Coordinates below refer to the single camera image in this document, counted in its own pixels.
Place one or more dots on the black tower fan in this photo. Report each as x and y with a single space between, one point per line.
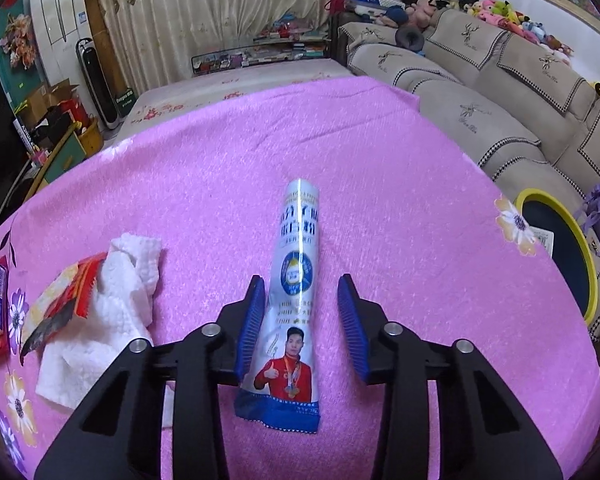
97 84

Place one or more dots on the white standing air conditioner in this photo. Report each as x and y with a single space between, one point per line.
58 25

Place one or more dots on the cream embroidered curtain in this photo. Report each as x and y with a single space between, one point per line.
155 40

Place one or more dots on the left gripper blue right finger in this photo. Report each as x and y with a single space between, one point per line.
362 322

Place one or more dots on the beige sofa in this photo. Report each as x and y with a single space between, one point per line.
526 119

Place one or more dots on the artificial flower decoration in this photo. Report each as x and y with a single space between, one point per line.
17 41

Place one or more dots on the red yellow snack wrapper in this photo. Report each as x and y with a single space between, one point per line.
68 296

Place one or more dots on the crumpled white paper towel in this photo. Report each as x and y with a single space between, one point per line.
119 311

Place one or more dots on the pink floral tablecloth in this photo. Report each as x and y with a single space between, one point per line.
403 210

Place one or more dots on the floral bed mattress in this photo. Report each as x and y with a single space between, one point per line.
162 104

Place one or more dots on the blue white powder sachet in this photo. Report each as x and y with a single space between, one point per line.
280 390

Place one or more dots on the yellow rim trash bin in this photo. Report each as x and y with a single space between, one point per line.
564 241

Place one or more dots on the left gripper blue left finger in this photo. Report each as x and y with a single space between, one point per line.
240 322

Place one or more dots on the pile of plush toys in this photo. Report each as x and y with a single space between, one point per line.
510 20

